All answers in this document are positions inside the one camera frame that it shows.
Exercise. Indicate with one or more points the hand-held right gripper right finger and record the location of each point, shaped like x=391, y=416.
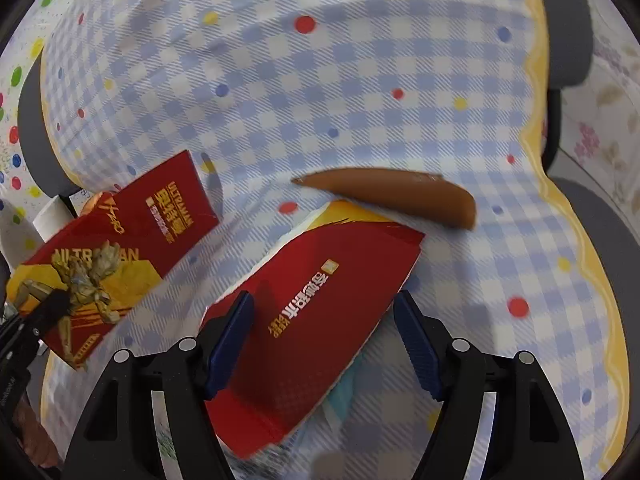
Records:
x=415, y=345

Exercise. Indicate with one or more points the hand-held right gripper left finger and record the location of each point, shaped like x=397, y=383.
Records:
x=232, y=340

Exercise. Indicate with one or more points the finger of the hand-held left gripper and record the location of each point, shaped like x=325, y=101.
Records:
x=50, y=307

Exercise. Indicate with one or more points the red box with figure print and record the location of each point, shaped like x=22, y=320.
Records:
x=150, y=225

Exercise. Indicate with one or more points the person's left hand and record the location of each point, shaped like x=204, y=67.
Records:
x=35, y=440

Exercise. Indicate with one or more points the white paper roll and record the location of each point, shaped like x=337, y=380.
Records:
x=50, y=217

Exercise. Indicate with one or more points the red apple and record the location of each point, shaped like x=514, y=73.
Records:
x=91, y=203

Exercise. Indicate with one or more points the brown curved piece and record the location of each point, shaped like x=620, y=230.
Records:
x=400, y=192

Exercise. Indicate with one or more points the polka dot sheet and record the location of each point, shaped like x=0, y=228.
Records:
x=15, y=125

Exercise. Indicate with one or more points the floral sheet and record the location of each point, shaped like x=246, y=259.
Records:
x=610, y=110

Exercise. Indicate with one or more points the dark grey chair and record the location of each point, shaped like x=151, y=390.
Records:
x=575, y=35

